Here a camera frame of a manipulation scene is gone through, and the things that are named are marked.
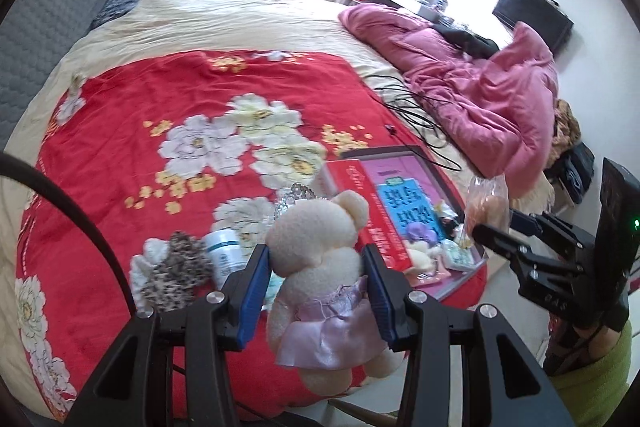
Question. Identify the small doll figure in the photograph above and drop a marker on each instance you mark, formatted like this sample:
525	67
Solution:
448	223

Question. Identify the pink quilt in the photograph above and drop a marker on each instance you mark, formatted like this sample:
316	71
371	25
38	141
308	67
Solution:
475	107

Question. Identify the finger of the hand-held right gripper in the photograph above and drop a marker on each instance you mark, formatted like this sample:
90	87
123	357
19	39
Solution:
515	254
522	219

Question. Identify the bread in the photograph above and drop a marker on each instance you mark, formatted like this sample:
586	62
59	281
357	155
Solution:
487	207

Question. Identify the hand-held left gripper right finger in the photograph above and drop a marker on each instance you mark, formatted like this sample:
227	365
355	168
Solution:
382	297

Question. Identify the white floral scrunchie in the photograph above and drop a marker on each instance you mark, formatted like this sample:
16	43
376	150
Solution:
150	254

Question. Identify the pink exercise book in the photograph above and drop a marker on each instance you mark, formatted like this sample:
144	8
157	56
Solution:
400	177

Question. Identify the grey quilted headboard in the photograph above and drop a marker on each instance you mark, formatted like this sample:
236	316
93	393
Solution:
50	7

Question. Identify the white supplement bottle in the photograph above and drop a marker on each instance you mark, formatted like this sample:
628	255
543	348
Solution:
225	257

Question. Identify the cream teddy bear lilac dress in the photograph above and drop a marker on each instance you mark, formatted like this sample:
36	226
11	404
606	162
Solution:
310	232

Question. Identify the dark blue bag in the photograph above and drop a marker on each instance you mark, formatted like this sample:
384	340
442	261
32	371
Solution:
575	172

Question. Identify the dark speckled cloth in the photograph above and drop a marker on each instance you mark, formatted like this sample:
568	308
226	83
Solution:
117	4

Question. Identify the black clothing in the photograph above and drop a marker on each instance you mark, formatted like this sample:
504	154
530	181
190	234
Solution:
470	44

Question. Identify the red floral blanket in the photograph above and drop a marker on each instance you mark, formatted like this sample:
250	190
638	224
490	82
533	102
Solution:
125	132

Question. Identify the brown knitted cloth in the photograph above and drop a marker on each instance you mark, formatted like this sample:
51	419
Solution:
567	127

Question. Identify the pink face mask pack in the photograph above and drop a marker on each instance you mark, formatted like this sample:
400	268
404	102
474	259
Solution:
440	274

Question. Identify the person's right forearm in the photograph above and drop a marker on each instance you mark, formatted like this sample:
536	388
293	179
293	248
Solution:
595	382

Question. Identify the black television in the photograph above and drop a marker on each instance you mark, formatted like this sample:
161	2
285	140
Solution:
532	19

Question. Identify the leopard print scrunchie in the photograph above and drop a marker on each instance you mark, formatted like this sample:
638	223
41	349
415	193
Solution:
175	267

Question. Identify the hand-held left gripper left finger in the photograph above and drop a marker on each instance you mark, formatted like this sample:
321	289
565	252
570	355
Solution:
252	297

